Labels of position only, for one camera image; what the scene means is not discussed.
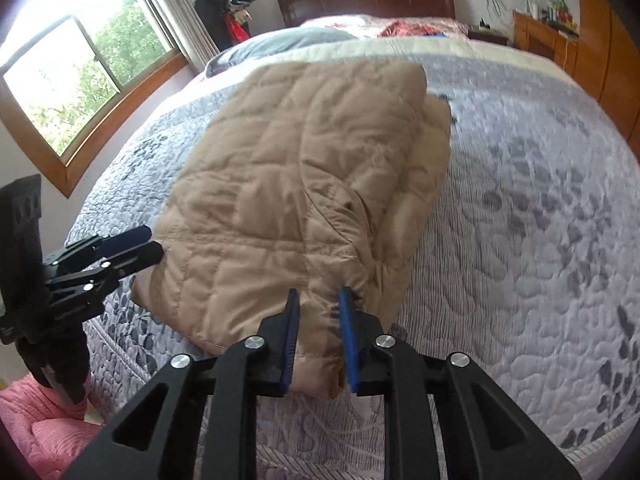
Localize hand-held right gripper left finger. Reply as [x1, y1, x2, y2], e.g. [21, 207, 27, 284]
[60, 288, 301, 480]

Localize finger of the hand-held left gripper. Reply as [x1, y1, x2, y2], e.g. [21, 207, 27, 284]
[47, 241, 166, 311]
[45, 225, 153, 267]

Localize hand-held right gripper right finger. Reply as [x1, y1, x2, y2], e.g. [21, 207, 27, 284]
[337, 286, 583, 480]

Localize tan quilted jacket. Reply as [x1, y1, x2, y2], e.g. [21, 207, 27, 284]
[132, 60, 453, 401]

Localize coat rack with clothes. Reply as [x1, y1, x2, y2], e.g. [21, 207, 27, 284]
[194, 0, 253, 53]

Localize person's left hand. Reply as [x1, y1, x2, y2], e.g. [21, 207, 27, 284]
[20, 310, 92, 406]

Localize large wood-framed window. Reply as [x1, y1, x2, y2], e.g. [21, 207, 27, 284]
[0, 0, 198, 196]

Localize grey floral quilted bedspread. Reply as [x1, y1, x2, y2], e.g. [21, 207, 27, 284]
[65, 35, 640, 480]

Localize beige curtain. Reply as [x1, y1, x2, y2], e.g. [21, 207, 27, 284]
[150, 0, 221, 63]

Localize grey-blue pillow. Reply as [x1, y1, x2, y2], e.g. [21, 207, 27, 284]
[205, 26, 358, 78]

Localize pink floral bed sheet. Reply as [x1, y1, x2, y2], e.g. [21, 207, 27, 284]
[300, 14, 473, 41]

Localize red patterned cloth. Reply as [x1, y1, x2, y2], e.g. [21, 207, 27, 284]
[377, 20, 441, 38]

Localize dark nightstand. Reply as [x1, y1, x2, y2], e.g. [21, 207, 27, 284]
[467, 20, 511, 47]

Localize wooden desk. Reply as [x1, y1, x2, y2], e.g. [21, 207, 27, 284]
[512, 10, 581, 78]

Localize wooden wardrobe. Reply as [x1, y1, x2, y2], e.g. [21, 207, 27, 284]
[570, 0, 640, 161]

